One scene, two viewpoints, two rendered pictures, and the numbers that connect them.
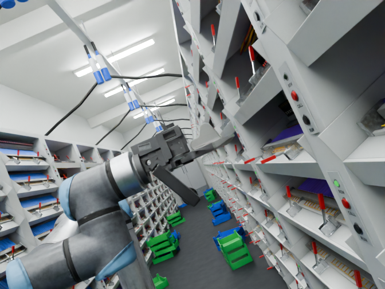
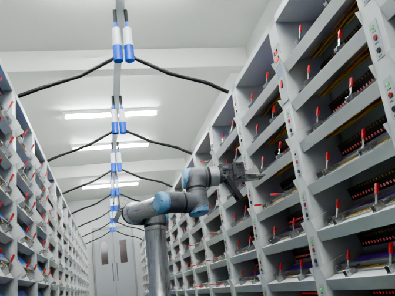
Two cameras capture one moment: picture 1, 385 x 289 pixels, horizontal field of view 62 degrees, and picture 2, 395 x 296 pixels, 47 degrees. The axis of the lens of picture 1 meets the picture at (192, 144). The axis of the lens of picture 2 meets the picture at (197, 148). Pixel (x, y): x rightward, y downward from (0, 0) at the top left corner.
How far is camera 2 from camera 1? 148 cm
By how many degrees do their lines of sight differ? 17
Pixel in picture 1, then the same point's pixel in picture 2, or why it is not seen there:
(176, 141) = (240, 168)
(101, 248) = (199, 199)
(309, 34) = (307, 141)
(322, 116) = (304, 169)
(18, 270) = (166, 194)
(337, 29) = (314, 141)
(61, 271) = (182, 201)
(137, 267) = (164, 254)
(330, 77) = (310, 158)
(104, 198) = (203, 181)
